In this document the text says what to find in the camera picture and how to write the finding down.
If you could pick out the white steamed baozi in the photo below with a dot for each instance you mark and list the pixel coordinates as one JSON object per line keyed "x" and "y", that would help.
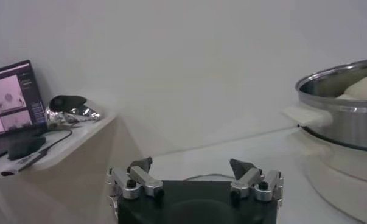
{"x": 362, "y": 89}

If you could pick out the black headphones on shelf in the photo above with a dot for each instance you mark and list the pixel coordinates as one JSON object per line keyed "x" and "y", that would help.
{"x": 67, "y": 102}

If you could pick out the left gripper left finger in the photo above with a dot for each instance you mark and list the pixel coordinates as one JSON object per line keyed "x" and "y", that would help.
{"x": 143, "y": 179}

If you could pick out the grey usb hub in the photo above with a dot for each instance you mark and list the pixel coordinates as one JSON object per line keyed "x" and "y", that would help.
{"x": 25, "y": 161}

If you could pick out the black open laptop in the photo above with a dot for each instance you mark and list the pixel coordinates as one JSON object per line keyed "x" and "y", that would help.
{"x": 9, "y": 97}

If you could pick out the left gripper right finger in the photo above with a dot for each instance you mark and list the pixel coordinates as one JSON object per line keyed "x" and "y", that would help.
{"x": 247, "y": 179}

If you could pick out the perforated steel steamer basket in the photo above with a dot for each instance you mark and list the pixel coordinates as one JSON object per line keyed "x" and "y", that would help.
{"x": 353, "y": 128}

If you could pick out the white side desk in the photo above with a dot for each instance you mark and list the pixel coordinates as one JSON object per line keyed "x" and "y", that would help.
{"x": 67, "y": 176}

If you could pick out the black computer mouse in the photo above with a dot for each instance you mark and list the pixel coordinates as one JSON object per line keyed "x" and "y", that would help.
{"x": 26, "y": 147}

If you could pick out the white electric cooker pot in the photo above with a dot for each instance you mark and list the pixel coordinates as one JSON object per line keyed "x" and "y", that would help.
{"x": 347, "y": 182}

